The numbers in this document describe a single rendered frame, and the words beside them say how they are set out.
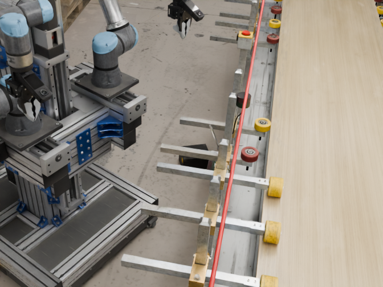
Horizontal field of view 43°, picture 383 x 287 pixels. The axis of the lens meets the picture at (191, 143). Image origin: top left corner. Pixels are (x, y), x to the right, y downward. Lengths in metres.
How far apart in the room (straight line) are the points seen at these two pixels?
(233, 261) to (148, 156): 1.62
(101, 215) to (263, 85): 1.35
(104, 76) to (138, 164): 1.28
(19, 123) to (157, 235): 1.29
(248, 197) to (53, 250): 1.07
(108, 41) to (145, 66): 2.42
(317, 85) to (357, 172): 0.73
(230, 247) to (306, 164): 0.50
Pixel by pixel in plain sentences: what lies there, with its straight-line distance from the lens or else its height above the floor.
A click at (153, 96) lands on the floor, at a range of 4.25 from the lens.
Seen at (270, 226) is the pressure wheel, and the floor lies 0.98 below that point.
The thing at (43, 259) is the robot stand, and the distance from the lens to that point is 2.72.
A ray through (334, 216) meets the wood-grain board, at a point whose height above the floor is 0.90.
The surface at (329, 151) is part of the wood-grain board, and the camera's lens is 2.35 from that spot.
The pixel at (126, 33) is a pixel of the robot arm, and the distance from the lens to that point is 2.41.
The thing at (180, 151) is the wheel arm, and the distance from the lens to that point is 2.28.
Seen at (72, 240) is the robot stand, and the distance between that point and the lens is 2.77.
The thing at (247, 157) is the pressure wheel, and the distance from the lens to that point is 2.21.
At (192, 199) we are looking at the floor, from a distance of 3.27.
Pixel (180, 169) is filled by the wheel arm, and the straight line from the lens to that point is 2.01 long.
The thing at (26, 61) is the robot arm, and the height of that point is 1.54.
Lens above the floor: 2.28
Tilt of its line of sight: 38 degrees down
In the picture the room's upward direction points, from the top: 4 degrees clockwise
